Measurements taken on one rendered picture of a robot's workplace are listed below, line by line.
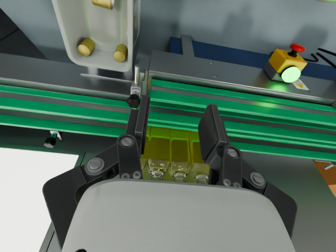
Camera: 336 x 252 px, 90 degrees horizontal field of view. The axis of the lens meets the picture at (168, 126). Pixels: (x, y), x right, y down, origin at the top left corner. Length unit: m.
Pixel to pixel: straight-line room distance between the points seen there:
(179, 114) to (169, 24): 0.37
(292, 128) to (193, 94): 0.35
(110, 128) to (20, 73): 0.30
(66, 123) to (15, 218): 0.27
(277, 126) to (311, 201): 0.34
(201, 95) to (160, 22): 0.37
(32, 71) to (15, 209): 0.39
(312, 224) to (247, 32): 0.72
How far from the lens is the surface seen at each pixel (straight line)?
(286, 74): 0.61
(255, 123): 0.59
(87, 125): 0.58
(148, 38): 0.76
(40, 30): 0.90
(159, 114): 0.48
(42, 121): 0.63
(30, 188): 0.63
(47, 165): 0.65
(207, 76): 0.51
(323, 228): 0.84
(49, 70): 0.67
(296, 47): 0.63
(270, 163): 0.83
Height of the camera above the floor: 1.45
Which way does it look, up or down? 41 degrees down
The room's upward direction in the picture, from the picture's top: 179 degrees counter-clockwise
